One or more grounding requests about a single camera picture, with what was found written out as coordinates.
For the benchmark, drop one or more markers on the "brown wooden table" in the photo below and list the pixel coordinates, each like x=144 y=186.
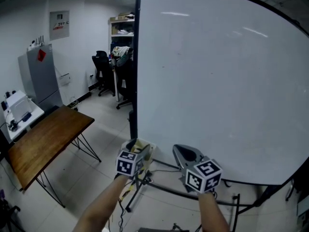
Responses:
x=48 y=141

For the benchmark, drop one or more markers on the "person's right forearm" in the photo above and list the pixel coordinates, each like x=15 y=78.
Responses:
x=212 y=214

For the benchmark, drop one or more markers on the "metal storage shelf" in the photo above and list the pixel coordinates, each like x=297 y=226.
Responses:
x=120 y=30

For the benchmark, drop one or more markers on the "white whiteboard with black frame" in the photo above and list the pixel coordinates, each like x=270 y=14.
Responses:
x=217 y=81

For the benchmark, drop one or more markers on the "black chair with clothes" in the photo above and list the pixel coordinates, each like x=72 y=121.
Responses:
x=124 y=81

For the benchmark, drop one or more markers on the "grey wall electrical panel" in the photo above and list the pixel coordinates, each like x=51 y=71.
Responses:
x=59 y=25

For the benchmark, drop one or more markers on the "red paper decoration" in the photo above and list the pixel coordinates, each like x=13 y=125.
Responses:
x=41 y=55

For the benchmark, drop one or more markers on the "white wall box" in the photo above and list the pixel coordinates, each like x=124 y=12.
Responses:
x=65 y=79

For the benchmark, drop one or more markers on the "black gadget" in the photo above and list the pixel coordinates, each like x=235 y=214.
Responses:
x=14 y=126

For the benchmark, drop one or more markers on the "white box appliance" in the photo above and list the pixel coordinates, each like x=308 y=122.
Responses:
x=19 y=105

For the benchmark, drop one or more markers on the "white router with antennas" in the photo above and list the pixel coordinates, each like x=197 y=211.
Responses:
x=35 y=45

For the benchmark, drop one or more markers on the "person's left forearm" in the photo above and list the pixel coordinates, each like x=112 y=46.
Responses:
x=101 y=207

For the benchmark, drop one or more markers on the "black flat device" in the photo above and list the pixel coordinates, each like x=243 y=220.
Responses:
x=26 y=117

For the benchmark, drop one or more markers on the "white table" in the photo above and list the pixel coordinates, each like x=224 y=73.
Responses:
x=36 y=112

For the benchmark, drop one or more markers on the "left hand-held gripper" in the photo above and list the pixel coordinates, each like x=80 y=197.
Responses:
x=126 y=167

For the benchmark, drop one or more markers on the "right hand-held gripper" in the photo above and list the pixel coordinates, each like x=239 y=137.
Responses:
x=202 y=178

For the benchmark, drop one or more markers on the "grey refrigerator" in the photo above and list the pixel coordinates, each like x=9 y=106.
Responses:
x=43 y=81

